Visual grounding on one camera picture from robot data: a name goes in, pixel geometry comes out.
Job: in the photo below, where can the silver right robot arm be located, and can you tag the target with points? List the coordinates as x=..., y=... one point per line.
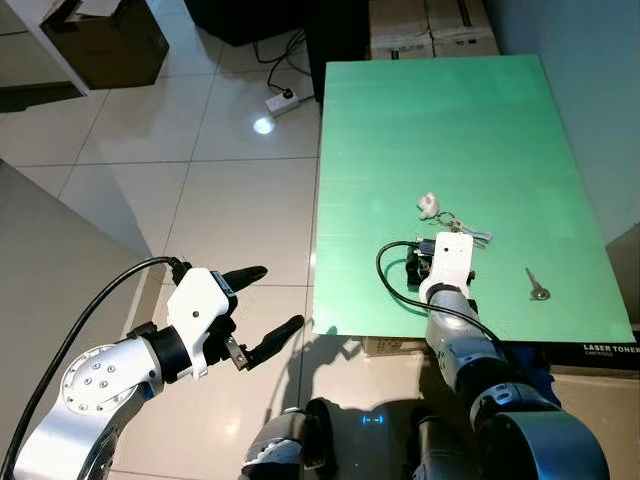
x=455, y=330

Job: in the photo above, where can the light cardboard box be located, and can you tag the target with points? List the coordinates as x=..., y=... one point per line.
x=462, y=28
x=400, y=30

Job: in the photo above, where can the black cabinet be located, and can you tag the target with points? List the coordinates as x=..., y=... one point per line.
x=340, y=40

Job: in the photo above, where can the single silver key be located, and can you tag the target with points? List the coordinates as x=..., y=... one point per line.
x=538, y=290

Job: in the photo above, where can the key bunch with white charm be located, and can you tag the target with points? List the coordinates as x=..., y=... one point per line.
x=428, y=205

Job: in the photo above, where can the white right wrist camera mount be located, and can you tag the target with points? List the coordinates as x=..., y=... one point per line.
x=452, y=260

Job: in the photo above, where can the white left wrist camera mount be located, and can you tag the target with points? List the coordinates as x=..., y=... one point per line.
x=195, y=300

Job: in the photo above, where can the black robot pelvis blue light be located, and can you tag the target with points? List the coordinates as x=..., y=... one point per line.
x=370, y=440

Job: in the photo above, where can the grey right robot leg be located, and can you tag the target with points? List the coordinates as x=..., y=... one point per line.
x=440, y=455

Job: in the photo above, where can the white shelf unit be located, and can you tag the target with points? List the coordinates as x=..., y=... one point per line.
x=42, y=35

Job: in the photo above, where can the green flat sheet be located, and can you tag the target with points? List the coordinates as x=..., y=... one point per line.
x=450, y=140

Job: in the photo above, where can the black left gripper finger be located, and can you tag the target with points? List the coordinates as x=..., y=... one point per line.
x=278, y=338
x=248, y=277

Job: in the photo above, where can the dark brown cardboard box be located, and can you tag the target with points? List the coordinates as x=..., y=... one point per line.
x=110, y=45

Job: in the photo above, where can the small tan cardboard box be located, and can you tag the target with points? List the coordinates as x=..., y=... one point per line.
x=385, y=347

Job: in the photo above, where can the black laser toner box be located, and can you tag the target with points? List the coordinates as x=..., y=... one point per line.
x=590, y=355

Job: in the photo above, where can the white power strip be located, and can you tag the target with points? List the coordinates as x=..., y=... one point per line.
x=282, y=102

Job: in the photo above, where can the blue cloth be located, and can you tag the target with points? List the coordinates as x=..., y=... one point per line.
x=540, y=385

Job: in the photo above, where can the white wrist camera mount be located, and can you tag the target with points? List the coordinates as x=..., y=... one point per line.
x=195, y=300
x=452, y=260

